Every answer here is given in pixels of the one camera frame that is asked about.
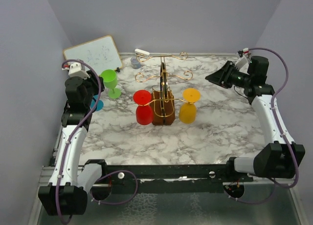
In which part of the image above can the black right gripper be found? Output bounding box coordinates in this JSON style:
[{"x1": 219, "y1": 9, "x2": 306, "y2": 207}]
[{"x1": 206, "y1": 60, "x2": 252, "y2": 88}]

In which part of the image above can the blue wine glass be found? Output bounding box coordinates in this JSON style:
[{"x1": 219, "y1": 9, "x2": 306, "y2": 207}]
[{"x1": 90, "y1": 95, "x2": 104, "y2": 112}]

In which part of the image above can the green wine glass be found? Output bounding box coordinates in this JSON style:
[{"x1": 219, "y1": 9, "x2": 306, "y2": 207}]
[{"x1": 100, "y1": 69, "x2": 121, "y2": 99}]

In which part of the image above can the yellow wine glass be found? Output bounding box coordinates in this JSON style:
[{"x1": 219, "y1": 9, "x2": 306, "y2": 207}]
[{"x1": 179, "y1": 88, "x2": 201, "y2": 124}]

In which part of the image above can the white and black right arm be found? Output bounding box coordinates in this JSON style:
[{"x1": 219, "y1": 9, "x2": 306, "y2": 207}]
[{"x1": 206, "y1": 56, "x2": 305, "y2": 181}]

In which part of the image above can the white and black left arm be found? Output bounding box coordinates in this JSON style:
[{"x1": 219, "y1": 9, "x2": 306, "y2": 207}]
[{"x1": 38, "y1": 70, "x2": 108, "y2": 216}]

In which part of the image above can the red wine glass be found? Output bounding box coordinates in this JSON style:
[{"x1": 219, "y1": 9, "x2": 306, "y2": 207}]
[{"x1": 133, "y1": 90, "x2": 154, "y2": 125}]

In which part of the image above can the small framed whiteboard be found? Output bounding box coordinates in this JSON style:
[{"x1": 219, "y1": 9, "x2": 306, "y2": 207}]
[{"x1": 63, "y1": 35, "x2": 123, "y2": 75}]

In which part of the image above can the small grey blue cup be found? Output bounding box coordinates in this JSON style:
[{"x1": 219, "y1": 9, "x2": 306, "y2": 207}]
[{"x1": 130, "y1": 57, "x2": 141, "y2": 69}]

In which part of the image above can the white whiteboard eraser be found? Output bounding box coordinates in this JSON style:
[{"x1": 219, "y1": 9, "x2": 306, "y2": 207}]
[{"x1": 134, "y1": 48, "x2": 150, "y2": 58}]

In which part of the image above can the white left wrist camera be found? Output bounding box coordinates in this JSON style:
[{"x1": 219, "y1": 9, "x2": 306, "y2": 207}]
[{"x1": 62, "y1": 62, "x2": 90, "y2": 79}]

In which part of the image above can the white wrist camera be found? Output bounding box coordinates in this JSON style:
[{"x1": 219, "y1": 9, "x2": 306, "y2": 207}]
[
  {"x1": 62, "y1": 62, "x2": 90, "y2": 79},
  {"x1": 235, "y1": 47, "x2": 251, "y2": 70}
]

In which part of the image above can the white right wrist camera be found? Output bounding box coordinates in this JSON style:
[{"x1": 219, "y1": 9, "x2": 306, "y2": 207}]
[{"x1": 235, "y1": 47, "x2": 251, "y2": 70}]

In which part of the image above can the gold wire glass rack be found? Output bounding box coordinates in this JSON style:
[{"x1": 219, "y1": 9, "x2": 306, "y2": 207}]
[{"x1": 135, "y1": 55, "x2": 186, "y2": 126}]

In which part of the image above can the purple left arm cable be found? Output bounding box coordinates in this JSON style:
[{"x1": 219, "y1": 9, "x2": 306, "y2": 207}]
[{"x1": 55, "y1": 59, "x2": 139, "y2": 225}]

